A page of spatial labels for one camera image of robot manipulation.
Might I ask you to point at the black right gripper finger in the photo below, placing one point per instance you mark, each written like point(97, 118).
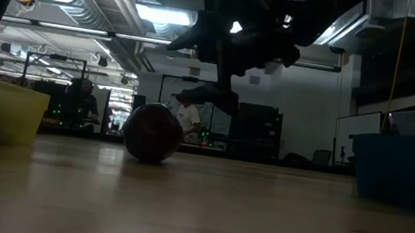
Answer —
point(223, 77)
point(186, 43)

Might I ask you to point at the bright ceiling light panel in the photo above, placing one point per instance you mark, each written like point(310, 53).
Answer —
point(164, 15)

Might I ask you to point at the person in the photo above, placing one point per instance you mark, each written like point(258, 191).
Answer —
point(189, 120)
point(81, 102)

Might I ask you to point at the black cabinet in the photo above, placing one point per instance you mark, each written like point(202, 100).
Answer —
point(255, 130)

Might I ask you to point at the dark red round vegetable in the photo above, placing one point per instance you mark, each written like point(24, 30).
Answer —
point(152, 134)

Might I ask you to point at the long ceiling light bar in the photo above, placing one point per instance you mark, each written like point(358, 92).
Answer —
point(84, 30)

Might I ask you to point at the white cabinet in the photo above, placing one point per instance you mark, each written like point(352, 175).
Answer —
point(104, 101)

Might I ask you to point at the yellow plastic basket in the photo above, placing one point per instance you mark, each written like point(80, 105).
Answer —
point(15, 118)

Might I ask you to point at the black office chair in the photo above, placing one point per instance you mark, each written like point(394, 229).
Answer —
point(321, 157)

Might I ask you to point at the white board panel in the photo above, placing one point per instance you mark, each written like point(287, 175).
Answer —
point(357, 127)

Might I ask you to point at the grey tilted panel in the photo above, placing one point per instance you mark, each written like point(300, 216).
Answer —
point(410, 124)

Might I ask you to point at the blue plastic basket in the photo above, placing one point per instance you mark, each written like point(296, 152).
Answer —
point(401, 170)

